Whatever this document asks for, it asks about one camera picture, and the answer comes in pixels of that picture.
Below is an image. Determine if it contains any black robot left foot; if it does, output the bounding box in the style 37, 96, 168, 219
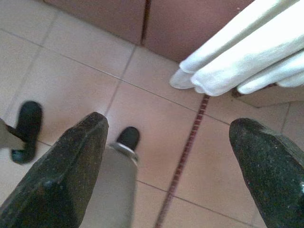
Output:
11, 101, 44, 165

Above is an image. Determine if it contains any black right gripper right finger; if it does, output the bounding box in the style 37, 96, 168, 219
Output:
228, 117, 304, 228

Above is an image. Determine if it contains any brown cabinet door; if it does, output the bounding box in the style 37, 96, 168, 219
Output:
44, 0, 147, 46
143, 0, 256, 63

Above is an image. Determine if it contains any black robot right foot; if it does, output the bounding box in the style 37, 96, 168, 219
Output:
115, 126, 141, 152

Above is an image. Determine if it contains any white hanging towel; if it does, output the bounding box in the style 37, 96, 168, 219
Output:
169, 0, 304, 97

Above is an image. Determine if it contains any black robot foot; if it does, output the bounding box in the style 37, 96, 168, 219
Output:
11, 101, 44, 165
115, 126, 141, 152

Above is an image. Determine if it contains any silver robot left leg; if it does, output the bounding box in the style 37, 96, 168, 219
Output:
0, 118, 26, 149

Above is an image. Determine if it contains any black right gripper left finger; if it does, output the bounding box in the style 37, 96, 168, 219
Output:
0, 112, 109, 228

